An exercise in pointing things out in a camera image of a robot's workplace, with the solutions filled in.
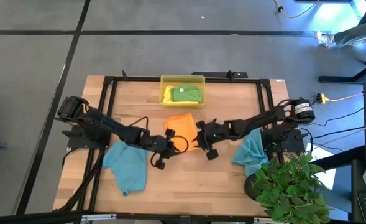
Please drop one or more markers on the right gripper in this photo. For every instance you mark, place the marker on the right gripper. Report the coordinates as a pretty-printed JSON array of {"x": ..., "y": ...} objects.
[{"x": 215, "y": 133}]

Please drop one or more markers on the teal microfiber towel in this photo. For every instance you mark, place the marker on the teal microfiber towel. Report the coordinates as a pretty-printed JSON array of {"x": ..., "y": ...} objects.
[{"x": 251, "y": 152}]

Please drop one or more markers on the yellow microfiber towel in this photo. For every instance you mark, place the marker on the yellow microfiber towel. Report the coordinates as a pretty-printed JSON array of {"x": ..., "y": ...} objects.
[{"x": 167, "y": 95}]

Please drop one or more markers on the black table frame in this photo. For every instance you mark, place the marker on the black table frame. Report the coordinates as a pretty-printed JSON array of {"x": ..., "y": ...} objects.
[{"x": 133, "y": 79}]

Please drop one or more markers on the yellow plastic bin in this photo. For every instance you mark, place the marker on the yellow plastic bin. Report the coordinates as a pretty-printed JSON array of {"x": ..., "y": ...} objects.
[{"x": 182, "y": 78}]

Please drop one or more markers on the orange microfiber towel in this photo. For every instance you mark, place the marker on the orange microfiber towel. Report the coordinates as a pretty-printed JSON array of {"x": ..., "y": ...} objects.
[{"x": 182, "y": 127}]

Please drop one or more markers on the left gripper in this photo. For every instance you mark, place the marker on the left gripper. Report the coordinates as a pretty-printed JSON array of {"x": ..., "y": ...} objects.
[{"x": 158, "y": 145}]

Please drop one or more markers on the blue microfiber towel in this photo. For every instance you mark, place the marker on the blue microfiber towel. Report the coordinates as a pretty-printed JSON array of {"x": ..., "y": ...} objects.
[{"x": 126, "y": 171}]

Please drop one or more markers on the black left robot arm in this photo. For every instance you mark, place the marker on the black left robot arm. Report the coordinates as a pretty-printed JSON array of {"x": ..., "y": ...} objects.
[{"x": 108, "y": 126}]

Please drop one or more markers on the person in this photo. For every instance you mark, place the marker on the person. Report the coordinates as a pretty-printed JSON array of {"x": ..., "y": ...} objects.
[{"x": 350, "y": 34}]

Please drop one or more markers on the black clamp mount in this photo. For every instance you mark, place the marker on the black clamp mount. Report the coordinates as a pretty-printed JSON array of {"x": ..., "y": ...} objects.
[{"x": 217, "y": 74}]

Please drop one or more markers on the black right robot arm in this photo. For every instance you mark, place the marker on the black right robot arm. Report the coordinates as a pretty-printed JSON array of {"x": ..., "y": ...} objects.
[{"x": 263, "y": 118}]

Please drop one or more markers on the green microfiber towel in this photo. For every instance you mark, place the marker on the green microfiber towel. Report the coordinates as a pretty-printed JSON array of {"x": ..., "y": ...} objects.
[{"x": 187, "y": 93}]

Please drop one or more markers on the green potted plant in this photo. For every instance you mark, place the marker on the green potted plant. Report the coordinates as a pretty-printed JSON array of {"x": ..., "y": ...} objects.
[{"x": 291, "y": 189}]

